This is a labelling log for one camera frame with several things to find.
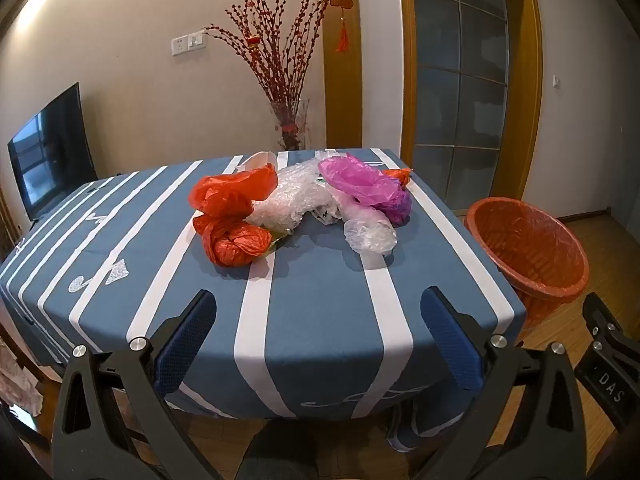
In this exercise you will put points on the small orange plastic bag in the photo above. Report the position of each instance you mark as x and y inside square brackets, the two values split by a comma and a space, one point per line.
[397, 175]

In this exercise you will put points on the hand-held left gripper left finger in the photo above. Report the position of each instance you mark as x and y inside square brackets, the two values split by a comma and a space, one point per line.
[185, 340]

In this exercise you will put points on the pink plastic bag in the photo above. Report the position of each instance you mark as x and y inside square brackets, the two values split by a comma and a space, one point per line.
[360, 180]

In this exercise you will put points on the black flat television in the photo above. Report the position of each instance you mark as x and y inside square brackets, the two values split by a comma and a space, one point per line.
[50, 160]

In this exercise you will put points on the knotted red plastic bag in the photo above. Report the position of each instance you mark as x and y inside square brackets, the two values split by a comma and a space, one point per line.
[230, 247]

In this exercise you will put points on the white plastic bag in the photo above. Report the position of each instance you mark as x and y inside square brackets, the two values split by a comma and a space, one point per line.
[260, 160]

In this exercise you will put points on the red berry branches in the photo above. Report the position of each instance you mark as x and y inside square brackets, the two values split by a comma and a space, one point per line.
[280, 60]

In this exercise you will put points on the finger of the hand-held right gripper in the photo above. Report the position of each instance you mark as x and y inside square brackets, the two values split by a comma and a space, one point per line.
[607, 317]

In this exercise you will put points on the black chair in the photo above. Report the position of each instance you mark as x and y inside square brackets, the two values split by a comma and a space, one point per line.
[277, 450]

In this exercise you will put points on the blue white striped tablecloth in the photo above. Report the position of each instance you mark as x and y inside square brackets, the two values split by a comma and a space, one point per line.
[320, 285]

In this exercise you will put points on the wooden wall post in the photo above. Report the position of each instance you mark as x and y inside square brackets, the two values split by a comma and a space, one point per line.
[342, 95]

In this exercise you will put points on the pink white cloth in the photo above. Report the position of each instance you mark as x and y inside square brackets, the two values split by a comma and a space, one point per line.
[20, 380]

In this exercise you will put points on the clear glass vase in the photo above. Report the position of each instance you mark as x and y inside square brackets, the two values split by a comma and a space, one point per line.
[290, 130]

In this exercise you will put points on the purple plastic bag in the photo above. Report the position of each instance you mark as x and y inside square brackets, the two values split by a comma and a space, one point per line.
[400, 212]

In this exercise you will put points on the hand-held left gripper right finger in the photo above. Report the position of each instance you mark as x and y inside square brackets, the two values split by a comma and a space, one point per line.
[450, 340]

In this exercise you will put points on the orange wastebasket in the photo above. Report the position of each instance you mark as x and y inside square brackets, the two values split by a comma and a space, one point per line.
[525, 245]

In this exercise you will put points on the white wall socket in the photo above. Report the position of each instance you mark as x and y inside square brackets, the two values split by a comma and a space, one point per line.
[179, 46]

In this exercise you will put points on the red knot ornament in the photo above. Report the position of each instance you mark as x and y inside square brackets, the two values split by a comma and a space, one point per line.
[341, 0]

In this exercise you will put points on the glass door with wooden frame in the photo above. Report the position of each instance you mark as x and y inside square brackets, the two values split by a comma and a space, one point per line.
[450, 85]

